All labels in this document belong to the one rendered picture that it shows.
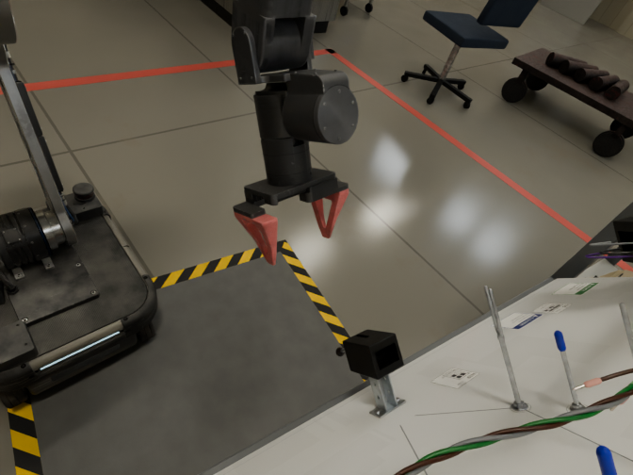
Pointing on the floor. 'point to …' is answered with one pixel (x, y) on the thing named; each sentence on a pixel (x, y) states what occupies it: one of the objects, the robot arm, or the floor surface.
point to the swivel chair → (471, 38)
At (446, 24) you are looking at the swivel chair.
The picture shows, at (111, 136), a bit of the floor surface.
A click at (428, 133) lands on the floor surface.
